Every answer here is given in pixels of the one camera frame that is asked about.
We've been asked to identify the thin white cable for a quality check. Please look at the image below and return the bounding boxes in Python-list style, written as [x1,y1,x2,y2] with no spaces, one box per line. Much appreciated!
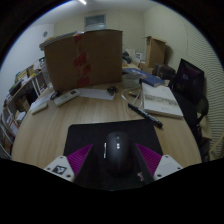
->
[120,86,142,109]

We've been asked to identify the black monitor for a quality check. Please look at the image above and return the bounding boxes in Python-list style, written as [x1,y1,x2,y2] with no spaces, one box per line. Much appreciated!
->
[175,58,206,98]

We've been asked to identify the upright cardboard box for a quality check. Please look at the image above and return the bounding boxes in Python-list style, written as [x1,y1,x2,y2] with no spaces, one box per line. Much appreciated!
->
[144,35,167,70]

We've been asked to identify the white paper sheet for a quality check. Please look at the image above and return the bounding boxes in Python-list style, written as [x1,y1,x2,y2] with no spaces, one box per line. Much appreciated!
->
[78,87,116,102]
[29,91,56,112]

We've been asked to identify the shelf unit with books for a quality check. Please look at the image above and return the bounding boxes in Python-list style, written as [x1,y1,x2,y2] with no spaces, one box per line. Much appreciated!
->
[0,99,22,159]

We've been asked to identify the large taped cardboard box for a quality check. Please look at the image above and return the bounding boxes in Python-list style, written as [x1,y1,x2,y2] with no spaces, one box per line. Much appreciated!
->
[43,28,124,94]

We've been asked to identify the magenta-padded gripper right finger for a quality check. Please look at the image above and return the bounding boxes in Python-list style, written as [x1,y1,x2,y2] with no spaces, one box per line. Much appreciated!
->
[132,142,184,186]

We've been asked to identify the small black clip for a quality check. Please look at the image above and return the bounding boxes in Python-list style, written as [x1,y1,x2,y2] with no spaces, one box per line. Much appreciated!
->
[106,85,119,96]

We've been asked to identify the blue book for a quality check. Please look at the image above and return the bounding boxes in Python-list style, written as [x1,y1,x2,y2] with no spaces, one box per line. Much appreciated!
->
[121,67,166,89]

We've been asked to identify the black office chair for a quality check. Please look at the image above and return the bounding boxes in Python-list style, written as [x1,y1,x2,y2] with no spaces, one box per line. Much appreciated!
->
[194,94,212,162]

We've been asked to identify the black computer mouse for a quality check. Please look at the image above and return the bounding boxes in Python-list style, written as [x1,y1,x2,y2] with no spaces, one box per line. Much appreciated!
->
[103,130,134,178]

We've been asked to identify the small black gadget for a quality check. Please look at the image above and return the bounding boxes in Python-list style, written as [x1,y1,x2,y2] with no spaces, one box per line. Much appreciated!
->
[49,90,63,101]

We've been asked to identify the white open book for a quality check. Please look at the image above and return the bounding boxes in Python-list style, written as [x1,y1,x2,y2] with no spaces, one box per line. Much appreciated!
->
[140,81,185,120]

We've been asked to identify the black marker pen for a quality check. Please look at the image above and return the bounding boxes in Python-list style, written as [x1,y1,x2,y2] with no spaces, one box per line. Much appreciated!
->
[127,102,165,129]

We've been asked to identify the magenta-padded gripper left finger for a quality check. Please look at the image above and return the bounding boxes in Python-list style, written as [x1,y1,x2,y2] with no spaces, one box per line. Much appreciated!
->
[43,143,98,188]

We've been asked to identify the white remote control with buttons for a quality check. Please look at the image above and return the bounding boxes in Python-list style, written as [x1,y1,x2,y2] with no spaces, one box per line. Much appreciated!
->
[53,88,81,108]

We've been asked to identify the black mouse pad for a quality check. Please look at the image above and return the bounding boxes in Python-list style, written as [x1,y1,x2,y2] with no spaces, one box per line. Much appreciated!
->
[62,118,165,191]

